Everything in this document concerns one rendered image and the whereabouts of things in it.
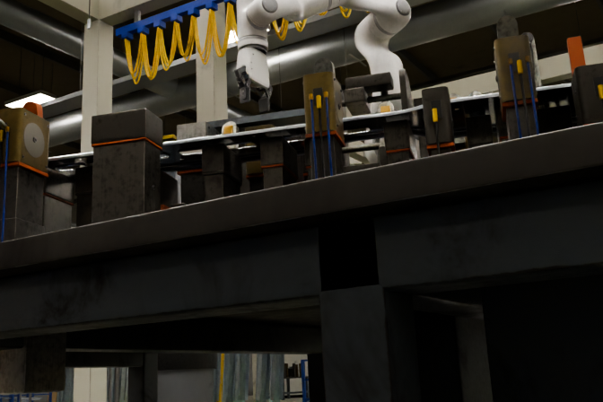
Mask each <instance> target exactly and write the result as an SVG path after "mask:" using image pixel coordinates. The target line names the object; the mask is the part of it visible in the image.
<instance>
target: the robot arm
mask: <svg viewBox="0 0 603 402"><path fill-rule="evenodd" d="M338 6H342V7H344V8H347V9H352V10H357V11H366V12H371V13H370V14H369V15H368V16H366V17H365V18H364V19H363V20H362V21H361V22H360V23H359V25H358V26H357V28H356V31H355V36H354V39H355V45H356V47H357V49H358V50H359V52H360V53H361V54H362V55H363V56H364V57H365V58H366V60H367V61H368V64H369V67H370V70H371V74H380V73H387V72H390V73H391V76H392V78H393V83H394V90H391V91H388V93H389V94H392V93H399V92H400V85H399V74H398V70H399V69H404V68H403V64H402V61H401V60H400V58H399V57H398V56H397V55H396V54H394V53H392V52H390V51H389V40H390V38H392V37H393V36H394V35H396V34H397V33H398V32H399V31H401V30H402V29H403V28H404V27H405V26H406V25H407V24H408V22H409V21H410V18H411V8H410V5H409V3H408V2H407V1H406V0H237V32H238V51H239V53H238V58H237V69H235V70H234V73H235V75H236V77H237V78H236V80H237V82H238V84H239V85H238V87H239V89H240V103H241V104H243V103H247V102H250V101H251V98H250V91H253V92H257V93H258V95H259V98H260V100H258V103H259V113H265V112H268V111H269V110H270V104H269V99H270V96H271V95H272V90H273V88H272V86H271V85H270V83H269V72H268V64H267V56H266V54H267V51H268V42H267V30H268V26H269V24H271V23H272V22H273V21H275V20H277V19H280V18H284V19H286V20H287V21H288V22H298V21H302V20H304V19H307V18H310V17H311V16H314V15H317V14H319V13H324V12H325V11H328V10H330V9H333V8H336V7H338ZM261 87H263V88H262V89H260V88H261ZM262 91H265V93H264V94H262ZM364 153H365V156H366V158H367V160H368V161H369V163H377V162H378V161H377V150H371V151H364Z"/></svg>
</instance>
